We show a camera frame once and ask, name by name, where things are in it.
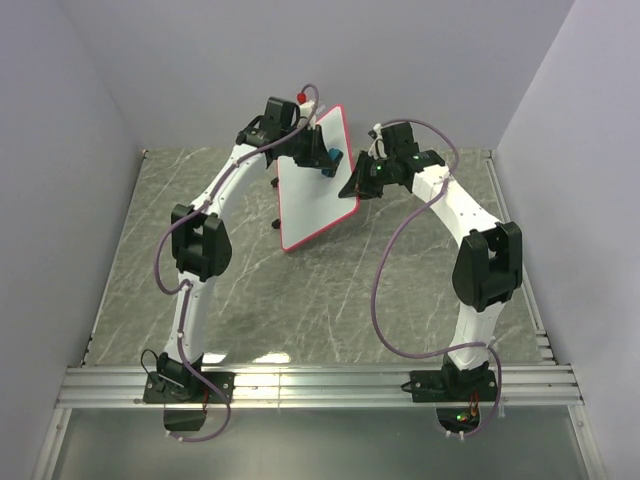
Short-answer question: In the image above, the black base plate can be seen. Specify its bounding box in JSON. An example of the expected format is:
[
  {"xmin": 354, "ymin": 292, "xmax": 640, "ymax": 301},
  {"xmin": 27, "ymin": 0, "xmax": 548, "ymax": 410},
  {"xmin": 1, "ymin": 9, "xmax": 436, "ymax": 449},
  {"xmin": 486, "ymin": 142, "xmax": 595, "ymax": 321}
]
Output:
[
  {"xmin": 143, "ymin": 371, "xmax": 235, "ymax": 404},
  {"xmin": 401, "ymin": 365, "xmax": 498, "ymax": 403}
]

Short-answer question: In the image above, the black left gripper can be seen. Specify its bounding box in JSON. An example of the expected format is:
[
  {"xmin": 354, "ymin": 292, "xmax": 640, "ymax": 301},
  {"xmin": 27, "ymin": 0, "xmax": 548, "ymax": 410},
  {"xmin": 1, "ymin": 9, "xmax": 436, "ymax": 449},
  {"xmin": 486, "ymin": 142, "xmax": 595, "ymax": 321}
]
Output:
[{"xmin": 281, "ymin": 125, "xmax": 335, "ymax": 171}]

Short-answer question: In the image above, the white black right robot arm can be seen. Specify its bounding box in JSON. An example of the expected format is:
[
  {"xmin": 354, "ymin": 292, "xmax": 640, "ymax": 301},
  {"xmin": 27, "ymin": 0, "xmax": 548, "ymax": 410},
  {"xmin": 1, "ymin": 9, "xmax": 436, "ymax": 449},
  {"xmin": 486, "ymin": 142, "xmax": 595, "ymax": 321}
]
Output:
[{"xmin": 339, "ymin": 119, "xmax": 523, "ymax": 403}]

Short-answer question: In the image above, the pink framed whiteboard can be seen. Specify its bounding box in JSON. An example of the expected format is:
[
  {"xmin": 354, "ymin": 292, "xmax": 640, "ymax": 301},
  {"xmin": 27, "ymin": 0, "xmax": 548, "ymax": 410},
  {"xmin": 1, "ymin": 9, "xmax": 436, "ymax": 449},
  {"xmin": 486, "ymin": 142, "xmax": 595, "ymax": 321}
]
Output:
[{"xmin": 277, "ymin": 104, "xmax": 359, "ymax": 252}]

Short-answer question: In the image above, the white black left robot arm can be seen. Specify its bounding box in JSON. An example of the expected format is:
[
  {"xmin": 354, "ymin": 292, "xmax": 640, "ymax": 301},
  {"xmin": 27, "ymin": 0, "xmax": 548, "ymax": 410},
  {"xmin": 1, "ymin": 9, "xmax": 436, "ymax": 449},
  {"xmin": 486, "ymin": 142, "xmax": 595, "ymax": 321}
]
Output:
[{"xmin": 148, "ymin": 92, "xmax": 339, "ymax": 403}]

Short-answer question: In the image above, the black whiteboard stand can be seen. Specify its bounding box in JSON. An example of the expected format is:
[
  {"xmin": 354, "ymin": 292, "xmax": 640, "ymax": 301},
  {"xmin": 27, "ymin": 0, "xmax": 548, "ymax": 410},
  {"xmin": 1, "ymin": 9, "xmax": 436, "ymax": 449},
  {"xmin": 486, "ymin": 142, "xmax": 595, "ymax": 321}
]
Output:
[{"xmin": 269, "ymin": 175, "xmax": 282, "ymax": 231}]

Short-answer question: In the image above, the aluminium mounting rail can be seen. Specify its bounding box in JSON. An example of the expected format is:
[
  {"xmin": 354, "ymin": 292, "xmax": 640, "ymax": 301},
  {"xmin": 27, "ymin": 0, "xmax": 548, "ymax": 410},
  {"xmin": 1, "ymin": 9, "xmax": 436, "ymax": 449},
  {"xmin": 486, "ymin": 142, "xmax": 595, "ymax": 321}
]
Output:
[{"xmin": 56, "ymin": 364, "xmax": 584, "ymax": 409}]

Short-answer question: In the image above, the blue whiteboard eraser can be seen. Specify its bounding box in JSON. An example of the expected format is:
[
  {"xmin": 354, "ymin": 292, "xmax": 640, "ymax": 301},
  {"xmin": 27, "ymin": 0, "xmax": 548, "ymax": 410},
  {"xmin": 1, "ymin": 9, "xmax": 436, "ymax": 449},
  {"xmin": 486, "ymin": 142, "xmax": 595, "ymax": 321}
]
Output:
[{"xmin": 321, "ymin": 148, "xmax": 344, "ymax": 178}]

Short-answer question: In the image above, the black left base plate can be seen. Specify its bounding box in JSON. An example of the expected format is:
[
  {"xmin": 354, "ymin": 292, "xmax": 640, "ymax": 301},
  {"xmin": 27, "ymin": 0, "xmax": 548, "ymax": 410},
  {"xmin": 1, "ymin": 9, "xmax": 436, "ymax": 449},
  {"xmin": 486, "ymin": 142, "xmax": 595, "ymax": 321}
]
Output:
[{"xmin": 143, "ymin": 371, "xmax": 235, "ymax": 404}]

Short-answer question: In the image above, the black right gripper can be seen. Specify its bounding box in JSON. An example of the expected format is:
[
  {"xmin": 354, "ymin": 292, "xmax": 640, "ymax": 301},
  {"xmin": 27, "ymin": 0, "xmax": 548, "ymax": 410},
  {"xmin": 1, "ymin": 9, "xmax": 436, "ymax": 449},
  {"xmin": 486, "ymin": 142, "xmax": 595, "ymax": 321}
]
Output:
[{"xmin": 338, "ymin": 154, "xmax": 394, "ymax": 203}]

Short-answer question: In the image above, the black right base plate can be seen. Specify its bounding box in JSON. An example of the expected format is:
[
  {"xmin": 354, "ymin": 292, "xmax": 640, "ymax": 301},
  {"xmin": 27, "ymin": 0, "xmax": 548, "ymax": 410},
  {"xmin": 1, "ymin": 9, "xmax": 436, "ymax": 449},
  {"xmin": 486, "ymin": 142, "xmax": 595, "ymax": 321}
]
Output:
[{"xmin": 401, "ymin": 365, "xmax": 498, "ymax": 403}]

